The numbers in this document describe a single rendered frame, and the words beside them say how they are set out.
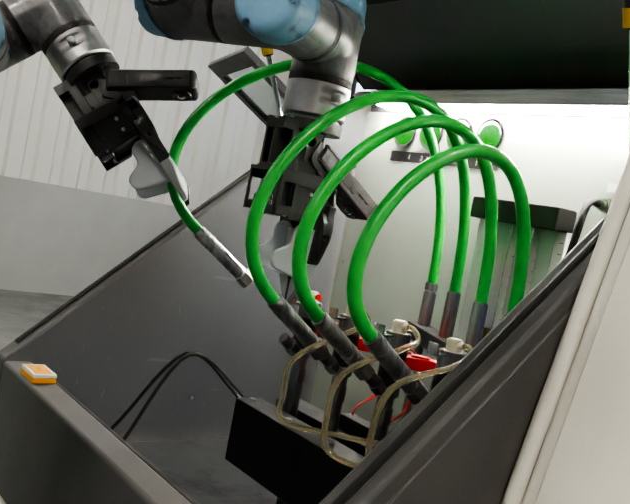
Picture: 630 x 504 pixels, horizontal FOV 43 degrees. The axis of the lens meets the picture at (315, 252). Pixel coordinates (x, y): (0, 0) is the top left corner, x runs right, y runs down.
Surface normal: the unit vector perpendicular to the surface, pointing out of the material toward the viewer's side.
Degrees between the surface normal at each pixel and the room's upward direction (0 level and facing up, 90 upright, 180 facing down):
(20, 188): 90
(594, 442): 76
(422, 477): 90
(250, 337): 90
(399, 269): 90
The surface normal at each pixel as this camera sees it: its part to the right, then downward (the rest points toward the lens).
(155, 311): 0.58, 0.15
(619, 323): -0.72, -0.35
